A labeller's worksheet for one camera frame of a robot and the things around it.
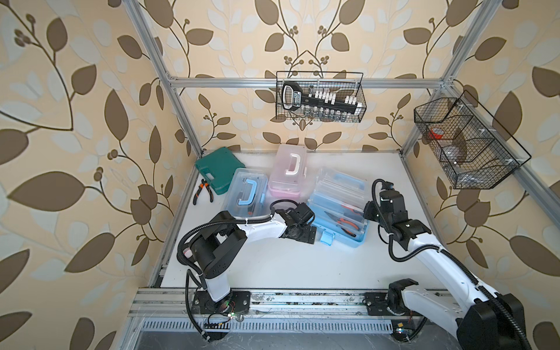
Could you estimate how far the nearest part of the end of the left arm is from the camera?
0.66 m

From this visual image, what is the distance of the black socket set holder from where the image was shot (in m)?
0.84

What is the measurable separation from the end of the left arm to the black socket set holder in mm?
415
